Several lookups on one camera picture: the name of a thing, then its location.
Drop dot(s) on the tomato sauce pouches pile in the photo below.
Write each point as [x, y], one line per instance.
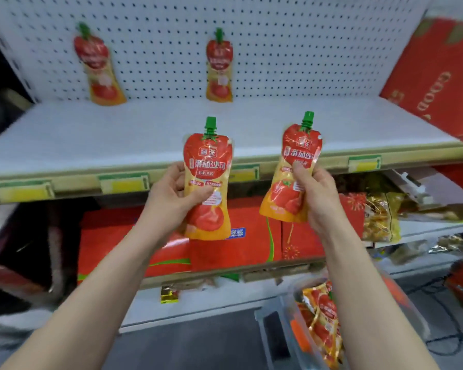
[324, 319]

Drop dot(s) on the person's left hand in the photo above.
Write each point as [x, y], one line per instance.
[165, 202]

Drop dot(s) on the person's left forearm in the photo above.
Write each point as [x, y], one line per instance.
[100, 296]

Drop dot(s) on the golden snack bag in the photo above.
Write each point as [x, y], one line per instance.
[382, 217]

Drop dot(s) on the tomato sauce pouch green cap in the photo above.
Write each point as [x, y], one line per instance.
[208, 157]
[219, 67]
[98, 65]
[299, 148]

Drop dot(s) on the white side shelf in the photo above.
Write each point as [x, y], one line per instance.
[424, 227]

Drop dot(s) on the red gift box firework print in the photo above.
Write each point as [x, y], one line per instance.
[299, 240]

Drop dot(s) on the person's right forearm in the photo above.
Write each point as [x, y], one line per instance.
[366, 304]

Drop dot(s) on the small gold packet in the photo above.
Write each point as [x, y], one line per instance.
[169, 295]

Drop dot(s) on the large red cardboard box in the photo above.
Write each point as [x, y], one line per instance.
[436, 77]

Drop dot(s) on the beige lower shelf board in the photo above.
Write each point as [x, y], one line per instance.
[223, 274]

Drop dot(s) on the white pegboard back panel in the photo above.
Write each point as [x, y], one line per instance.
[293, 42]

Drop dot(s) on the red gift box blue label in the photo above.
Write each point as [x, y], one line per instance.
[250, 242]

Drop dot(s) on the white shelf board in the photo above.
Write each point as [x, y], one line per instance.
[139, 130]

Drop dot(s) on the clear plastic bin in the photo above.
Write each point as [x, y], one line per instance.
[277, 335]

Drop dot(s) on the person's right hand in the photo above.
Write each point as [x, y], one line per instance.
[324, 200]

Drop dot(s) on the person's left thumb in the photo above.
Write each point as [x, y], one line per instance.
[198, 196]

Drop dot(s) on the person's right thumb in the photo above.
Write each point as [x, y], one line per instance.
[301, 175]

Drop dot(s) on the yellow green price tag holder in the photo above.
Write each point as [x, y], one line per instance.
[245, 173]
[364, 164]
[25, 190]
[124, 183]

